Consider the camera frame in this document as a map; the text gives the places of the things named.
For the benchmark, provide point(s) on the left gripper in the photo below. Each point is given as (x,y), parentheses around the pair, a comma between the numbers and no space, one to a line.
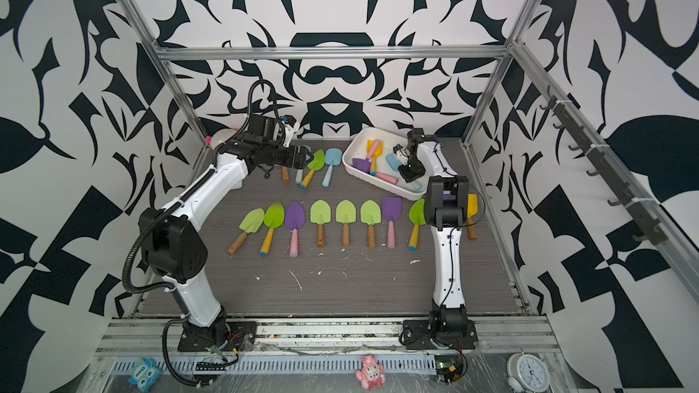
(301,163)

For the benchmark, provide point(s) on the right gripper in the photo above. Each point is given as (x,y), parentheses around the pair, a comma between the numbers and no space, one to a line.
(406,175)

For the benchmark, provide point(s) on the light blue shovel from box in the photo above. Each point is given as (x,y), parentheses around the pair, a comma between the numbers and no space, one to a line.
(395,163)

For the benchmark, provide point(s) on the light blue toy shovel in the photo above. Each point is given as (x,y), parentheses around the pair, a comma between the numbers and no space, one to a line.
(333,158)

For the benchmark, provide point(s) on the yellow toy scoop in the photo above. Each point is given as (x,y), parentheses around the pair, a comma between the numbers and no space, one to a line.
(374,150)

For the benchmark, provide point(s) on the purple square shovel pink handle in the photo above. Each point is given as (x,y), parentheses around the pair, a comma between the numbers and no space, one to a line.
(392,210)

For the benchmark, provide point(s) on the green pointed shovel yellow handle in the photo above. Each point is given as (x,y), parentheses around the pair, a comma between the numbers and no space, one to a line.
(417,218)

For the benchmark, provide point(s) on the light green shovel wooden handle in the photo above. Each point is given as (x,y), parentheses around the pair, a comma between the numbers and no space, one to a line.
(371,215)

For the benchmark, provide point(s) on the purple round shovel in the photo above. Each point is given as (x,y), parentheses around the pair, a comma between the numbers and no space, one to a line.
(294,221)

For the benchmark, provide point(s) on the yellow shovel wooden handle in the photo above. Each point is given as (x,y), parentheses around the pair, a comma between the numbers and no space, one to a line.
(472,210)

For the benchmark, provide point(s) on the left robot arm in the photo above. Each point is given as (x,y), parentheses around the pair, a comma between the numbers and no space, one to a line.
(170,241)

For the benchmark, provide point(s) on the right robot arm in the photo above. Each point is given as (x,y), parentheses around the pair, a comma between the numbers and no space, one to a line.
(445,212)

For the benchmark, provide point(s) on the white storage box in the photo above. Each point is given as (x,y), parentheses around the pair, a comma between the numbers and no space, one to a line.
(358,148)

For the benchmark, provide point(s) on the pink white plush doll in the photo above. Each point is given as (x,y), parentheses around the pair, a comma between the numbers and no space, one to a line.
(221,137)

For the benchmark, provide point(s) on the green circuit board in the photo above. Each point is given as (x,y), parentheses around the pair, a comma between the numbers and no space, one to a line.
(449,368)

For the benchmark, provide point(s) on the pink bear toy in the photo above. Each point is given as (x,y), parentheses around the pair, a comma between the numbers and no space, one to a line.
(371,374)

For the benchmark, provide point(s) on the white alarm clock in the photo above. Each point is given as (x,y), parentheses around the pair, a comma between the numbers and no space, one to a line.
(527,373)

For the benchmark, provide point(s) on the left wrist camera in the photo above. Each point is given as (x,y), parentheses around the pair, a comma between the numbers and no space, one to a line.
(291,127)

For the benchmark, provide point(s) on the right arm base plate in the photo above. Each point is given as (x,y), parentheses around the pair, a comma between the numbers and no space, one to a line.
(424,335)

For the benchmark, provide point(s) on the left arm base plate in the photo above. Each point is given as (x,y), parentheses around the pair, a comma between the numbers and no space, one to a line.
(239,335)

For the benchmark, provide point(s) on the black wall hook rail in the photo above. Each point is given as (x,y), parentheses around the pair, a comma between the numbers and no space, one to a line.
(606,164)

